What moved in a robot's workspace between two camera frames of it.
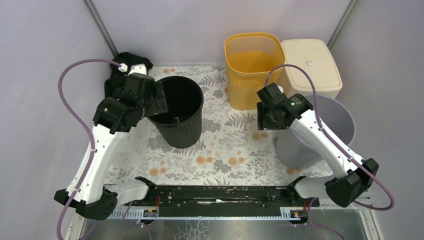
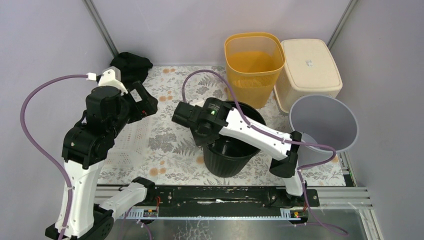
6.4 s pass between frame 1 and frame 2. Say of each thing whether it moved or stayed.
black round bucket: moved
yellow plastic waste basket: stayed
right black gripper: moved
